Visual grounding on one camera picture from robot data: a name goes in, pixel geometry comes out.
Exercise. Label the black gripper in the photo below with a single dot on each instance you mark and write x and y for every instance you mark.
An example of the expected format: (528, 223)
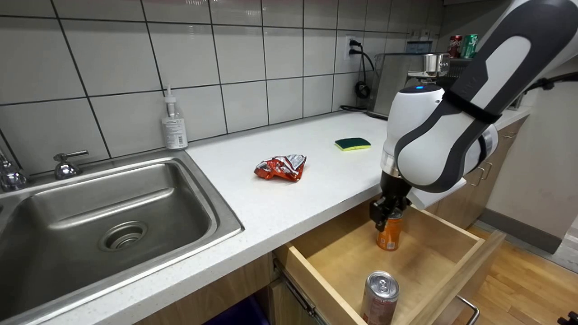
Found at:
(394, 201)

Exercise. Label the silver drawer handle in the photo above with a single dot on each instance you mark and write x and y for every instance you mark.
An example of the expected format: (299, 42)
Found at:
(470, 315)

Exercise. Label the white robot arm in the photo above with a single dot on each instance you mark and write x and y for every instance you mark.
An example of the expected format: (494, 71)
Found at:
(438, 136)

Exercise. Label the silver can in drawer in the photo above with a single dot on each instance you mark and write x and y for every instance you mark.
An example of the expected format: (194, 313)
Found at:
(380, 299)

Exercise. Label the green yellow sponge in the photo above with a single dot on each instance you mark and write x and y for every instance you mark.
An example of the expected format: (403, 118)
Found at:
(353, 143)

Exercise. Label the red chip bag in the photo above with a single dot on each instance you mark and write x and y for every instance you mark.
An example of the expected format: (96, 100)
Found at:
(282, 167)

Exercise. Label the silver espresso machine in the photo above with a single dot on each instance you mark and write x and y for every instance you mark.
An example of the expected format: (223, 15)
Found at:
(398, 71)

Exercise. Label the clear soap pump bottle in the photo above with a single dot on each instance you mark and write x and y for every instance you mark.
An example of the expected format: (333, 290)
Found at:
(174, 125)

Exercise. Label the stainless steel sink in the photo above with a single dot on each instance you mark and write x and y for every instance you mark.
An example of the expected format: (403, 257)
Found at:
(71, 241)

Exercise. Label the chrome faucet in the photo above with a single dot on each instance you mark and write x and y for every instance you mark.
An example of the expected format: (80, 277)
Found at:
(13, 178)

